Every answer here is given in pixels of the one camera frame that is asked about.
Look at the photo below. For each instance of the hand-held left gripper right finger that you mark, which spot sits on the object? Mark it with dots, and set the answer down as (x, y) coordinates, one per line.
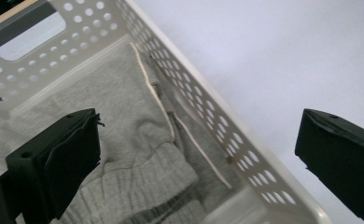
(342, 155)

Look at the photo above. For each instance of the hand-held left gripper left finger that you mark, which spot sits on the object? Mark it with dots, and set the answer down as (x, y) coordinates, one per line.
(55, 161)

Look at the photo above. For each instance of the grey pants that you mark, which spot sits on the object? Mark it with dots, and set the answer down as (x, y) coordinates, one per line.
(124, 102)

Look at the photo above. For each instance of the white perforated plastic basket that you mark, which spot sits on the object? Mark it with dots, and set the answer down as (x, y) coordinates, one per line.
(251, 205)

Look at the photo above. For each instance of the wooden table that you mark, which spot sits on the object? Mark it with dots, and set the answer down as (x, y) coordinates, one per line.
(12, 12)

